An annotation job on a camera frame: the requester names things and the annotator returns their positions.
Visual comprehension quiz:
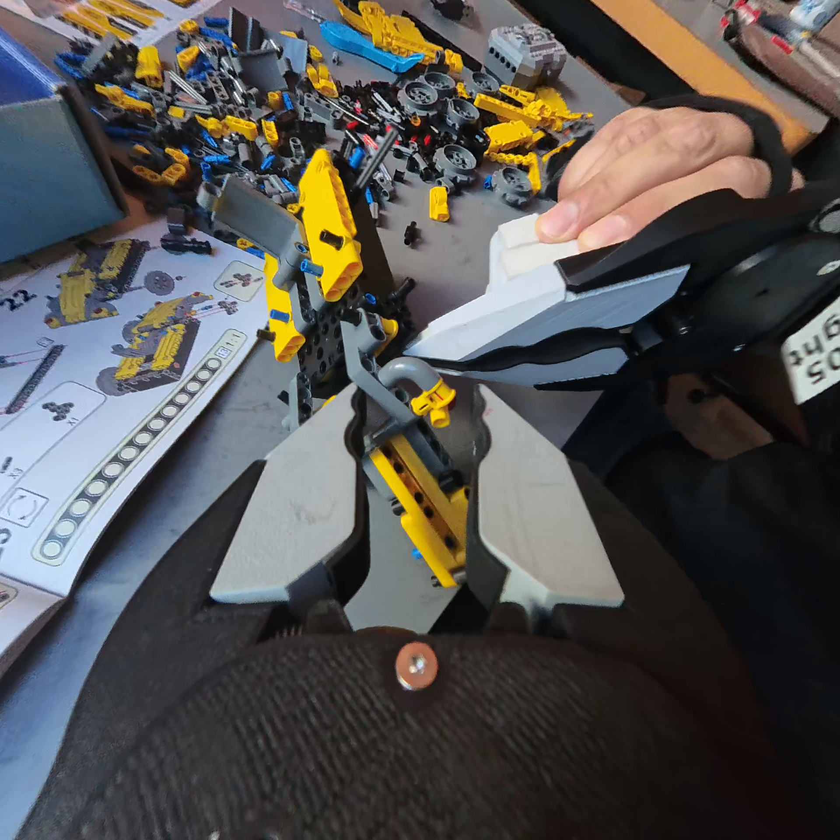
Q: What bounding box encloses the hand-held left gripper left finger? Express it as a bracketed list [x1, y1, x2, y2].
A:
[209, 384, 375, 609]

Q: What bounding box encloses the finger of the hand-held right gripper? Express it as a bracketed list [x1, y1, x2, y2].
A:
[456, 344, 634, 393]
[402, 215, 691, 368]

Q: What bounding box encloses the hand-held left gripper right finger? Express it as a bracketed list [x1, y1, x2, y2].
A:
[465, 384, 626, 615]

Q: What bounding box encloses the yellow black toy brick model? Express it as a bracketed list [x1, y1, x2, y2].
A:
[197, 147, 475, 592]

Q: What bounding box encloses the grey desk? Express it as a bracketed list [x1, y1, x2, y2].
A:
[0, 0, 828, 840]

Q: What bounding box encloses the person's right hand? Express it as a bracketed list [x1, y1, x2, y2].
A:
[535, 105, 807, 252]

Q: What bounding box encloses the cluster of grey toy wheels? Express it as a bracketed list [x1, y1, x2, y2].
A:
[397, 69, 536, 210]

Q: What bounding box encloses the person's dark clothing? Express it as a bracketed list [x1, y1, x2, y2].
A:
[564, 387, 840, 840]

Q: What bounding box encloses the open instruction booklet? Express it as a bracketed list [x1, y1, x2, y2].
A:
[0, 226, 269, 680]

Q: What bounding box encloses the dark mat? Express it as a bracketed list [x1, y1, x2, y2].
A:
[738, 26, 840, 119]

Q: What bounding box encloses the table with orange edge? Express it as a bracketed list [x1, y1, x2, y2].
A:
[587, 0, 818, 155]

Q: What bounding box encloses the grey toy motor block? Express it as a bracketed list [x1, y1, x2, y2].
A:
[486, 23, 568, 91]

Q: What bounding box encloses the blue toy brick separator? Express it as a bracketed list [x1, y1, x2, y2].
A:
[319, 20, 427, 74]

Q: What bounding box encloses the pile of loose toy pieces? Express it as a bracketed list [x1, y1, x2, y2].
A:
[56, 0, 595, 260]

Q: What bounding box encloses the blue cardboard box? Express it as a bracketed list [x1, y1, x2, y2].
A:
[0, 26, 130, 265]

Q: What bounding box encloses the yellow printed leaflet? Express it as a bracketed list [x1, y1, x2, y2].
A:
[20, 0, 198, 48]

